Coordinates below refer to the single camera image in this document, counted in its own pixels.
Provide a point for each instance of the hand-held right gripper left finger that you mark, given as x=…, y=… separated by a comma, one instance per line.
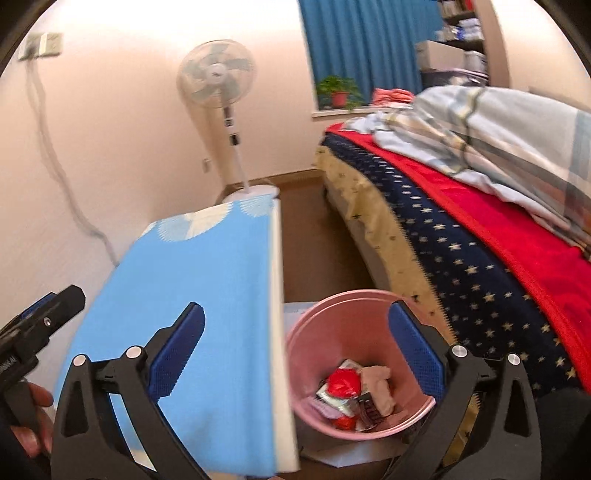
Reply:
x=178, y=355

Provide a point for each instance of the plaid light blue duvet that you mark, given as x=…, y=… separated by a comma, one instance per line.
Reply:
x=508, y=138

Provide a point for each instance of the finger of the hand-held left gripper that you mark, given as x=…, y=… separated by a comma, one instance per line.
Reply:
x=55, y=314
x=39, y=305

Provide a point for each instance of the dark printed packet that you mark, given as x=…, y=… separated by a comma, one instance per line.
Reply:
x=369, y=410

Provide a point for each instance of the potted green plant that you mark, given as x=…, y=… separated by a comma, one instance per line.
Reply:
x=339, y=92

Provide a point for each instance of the white cardboard box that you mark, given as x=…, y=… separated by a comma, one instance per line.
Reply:
x=438, y=54

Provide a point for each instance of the dark bookshelf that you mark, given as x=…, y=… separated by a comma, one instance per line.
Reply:
x=461, y=18

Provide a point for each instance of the clear plastic storage box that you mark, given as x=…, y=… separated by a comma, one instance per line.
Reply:
x=452, y=76

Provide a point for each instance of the navy star blanket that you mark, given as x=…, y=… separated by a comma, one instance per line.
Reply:
x=461, y=263

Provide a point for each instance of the dark bed base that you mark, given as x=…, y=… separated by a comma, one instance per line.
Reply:
x=351, y=240

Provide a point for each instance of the white wall junction box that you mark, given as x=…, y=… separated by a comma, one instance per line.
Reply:
x=41, y=45

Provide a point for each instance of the orange plastic bag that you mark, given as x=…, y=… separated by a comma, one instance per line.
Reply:
x=346, y=422

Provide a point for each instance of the person's left hand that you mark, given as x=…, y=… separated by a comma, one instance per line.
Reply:
x=34, y=443

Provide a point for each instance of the white window sill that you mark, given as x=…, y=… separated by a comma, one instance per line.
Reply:
x=341, y=111

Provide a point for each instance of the red plastic bag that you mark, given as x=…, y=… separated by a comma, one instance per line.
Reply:
x=344, y=383

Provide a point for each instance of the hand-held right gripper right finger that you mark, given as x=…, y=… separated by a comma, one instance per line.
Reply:
x=415, y=350

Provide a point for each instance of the pink trash bin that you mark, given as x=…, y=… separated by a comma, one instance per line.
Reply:
x=332, y=332

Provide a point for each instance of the white standing fan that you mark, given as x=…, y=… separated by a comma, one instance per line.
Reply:
x=217, y=74

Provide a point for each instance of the white table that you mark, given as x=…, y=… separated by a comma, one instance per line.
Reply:
x=282, y=346

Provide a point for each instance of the blue curtain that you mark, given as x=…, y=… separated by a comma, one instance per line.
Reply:
x=369, y=46

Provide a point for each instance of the pink clothing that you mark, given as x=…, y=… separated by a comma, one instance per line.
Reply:
x=392, y=97

